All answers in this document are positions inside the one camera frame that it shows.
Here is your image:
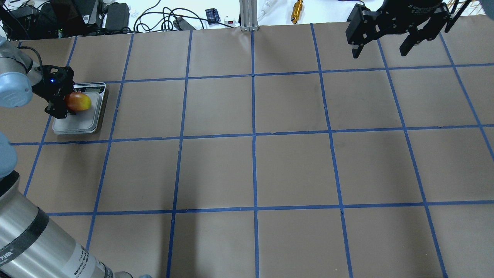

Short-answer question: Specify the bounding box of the white red switch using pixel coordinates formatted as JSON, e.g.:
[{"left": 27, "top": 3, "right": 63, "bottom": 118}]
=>
[{"left": 223, "top": 17, "right": 237, "bottom": 27}]

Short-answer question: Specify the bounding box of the yellow red mango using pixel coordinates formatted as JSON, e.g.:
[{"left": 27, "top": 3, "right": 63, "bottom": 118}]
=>
[{"left": 64, "top": 92, "right": 92, "bottom": 112}]

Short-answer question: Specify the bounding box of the aluminium frame post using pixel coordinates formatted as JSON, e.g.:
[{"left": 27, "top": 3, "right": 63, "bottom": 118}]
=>
[{"left": 239, "top": 0, "right": 258, "bottom": 32}]

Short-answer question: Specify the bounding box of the black power adapter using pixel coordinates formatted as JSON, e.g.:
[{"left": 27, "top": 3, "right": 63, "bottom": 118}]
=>
[{"left": 104, "top": 2, "right": 130, "bottom": 30}]

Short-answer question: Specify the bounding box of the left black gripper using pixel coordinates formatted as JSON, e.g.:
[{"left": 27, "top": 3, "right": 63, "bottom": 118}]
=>
[{"left": 32, "top": 65, "right": 76, "bottom": 119}]

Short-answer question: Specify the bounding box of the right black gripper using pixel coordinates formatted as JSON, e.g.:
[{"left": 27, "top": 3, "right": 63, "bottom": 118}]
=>
[{"left": 345, "top": 0, "right": 464, "bottom": 59}]

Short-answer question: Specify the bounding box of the brass cylindrical fitting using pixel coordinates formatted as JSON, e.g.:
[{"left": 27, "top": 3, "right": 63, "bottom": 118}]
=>
[{"left": 290, "top": 0, "right": 303, "bottom": 24}]

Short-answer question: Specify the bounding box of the silver digital kitchen scale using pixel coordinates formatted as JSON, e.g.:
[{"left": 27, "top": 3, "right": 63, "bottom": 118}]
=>
[{"left": 52, "top": 82, "right": 107, "bottom": 135}]

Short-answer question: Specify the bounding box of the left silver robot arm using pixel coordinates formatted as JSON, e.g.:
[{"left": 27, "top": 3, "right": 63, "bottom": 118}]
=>
[{"left": 0, "top": 37, "right": 131, "bottom": 278}]

